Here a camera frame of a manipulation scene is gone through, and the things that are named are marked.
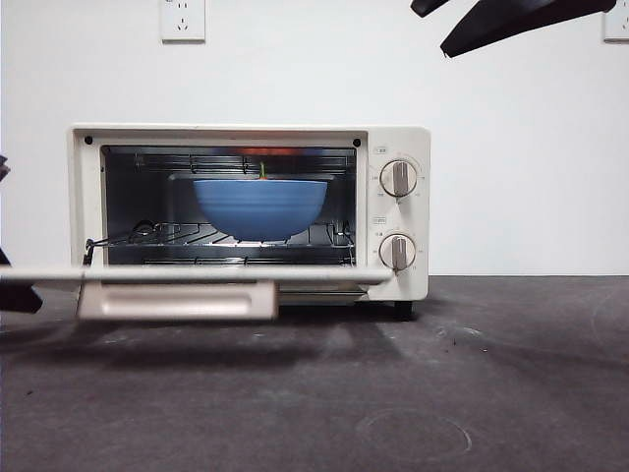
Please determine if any blue ribbed bowl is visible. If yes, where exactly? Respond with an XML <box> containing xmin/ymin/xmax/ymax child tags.
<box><xmin>192</xmin><ymin>179</ymin><xmax>329</xmax><ymax>243</ymax></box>

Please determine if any oven door with beige handle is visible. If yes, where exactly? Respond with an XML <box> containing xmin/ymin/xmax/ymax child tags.
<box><xmin>0</xmin><ymin>265</ymin><xmax>394</xmax><ymax>324</ymax></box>

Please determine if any beige oven knob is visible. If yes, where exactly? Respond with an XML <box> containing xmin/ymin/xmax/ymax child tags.
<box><xmin>377</xmin><ymin>233</ymin><xmax>418</xmax><ymax>274</ymax></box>
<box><xmin>378</xmin><ymin>157</ymin><xmax>420</xmax><ymax>199</ymax></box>

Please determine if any white toaster oven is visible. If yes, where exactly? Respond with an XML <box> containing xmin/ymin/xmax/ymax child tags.
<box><xmin>68</xmin><ymin>122</ymin><xmax>432</xmax><ymax>321</ymax></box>

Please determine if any white wall socket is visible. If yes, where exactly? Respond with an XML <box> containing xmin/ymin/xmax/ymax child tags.
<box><xmin>602</xmin><ymin>0</ymin><xmax>629</xmax><ymax>44</ymax></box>
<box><xmin>160</xmin><ymin>0</ymin><xmax>206</xmax><ymax>44</ymax></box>

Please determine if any metal wire oven rack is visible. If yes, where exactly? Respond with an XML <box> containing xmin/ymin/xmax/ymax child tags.
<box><xmin>87</xmin><ymin>220</ymin><xmax>358</xmax><ymax>247</ymax></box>

